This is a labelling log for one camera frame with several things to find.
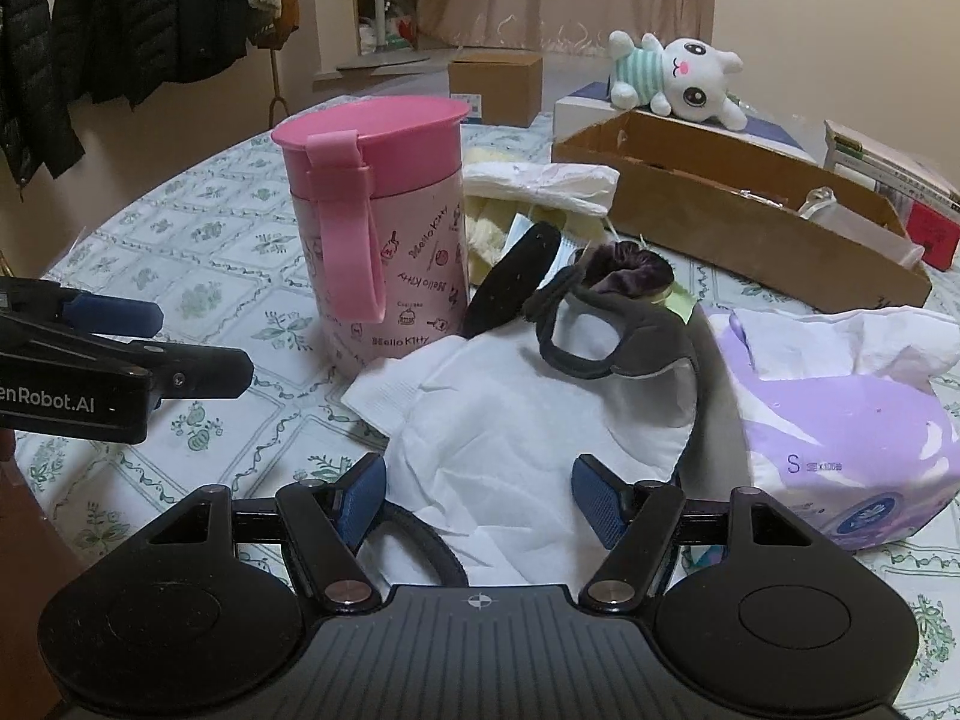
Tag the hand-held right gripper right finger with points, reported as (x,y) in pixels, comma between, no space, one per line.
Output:
(596,499)

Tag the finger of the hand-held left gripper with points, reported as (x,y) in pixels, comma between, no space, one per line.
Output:
(202,373)
(112,313)

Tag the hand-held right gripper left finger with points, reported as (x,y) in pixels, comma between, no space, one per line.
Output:
(364,496)

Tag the white cloth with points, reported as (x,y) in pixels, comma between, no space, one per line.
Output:
(487,427)

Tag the light green cloth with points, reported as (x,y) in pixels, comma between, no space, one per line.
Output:
(675,307)

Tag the shallow cardboard box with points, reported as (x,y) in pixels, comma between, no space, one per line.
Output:
(712,217)

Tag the floral tablecloth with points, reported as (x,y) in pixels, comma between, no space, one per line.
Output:
(210,240)

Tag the pink printed cup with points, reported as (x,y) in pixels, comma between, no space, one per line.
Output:
(337,240)

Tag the purple velvet scrunchie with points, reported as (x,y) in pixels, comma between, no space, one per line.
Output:
(630,266)

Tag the black velvet oval pad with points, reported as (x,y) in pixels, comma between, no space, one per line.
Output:
(510,277)

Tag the purple tissue pack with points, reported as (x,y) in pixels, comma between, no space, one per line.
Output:
(847,450)

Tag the white label card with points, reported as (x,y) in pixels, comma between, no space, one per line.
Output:
(519,231)

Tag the pale yellow towel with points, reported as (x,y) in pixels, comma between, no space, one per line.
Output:
(487,240)

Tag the black jacket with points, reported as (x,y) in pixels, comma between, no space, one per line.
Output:
(150,7)

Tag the white plastic package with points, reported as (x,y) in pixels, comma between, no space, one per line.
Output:
(540,184)

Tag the white box with blue lid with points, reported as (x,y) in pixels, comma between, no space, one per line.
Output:
(581,109)

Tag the small closed cardboard box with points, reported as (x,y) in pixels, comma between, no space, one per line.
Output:
(495,86)

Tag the red box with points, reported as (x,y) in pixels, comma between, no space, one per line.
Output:
(934,236)

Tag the stack of books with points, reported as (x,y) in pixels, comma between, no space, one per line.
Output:
(885,172)

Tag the white plush bunny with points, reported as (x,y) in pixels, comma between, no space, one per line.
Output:
(697,75)

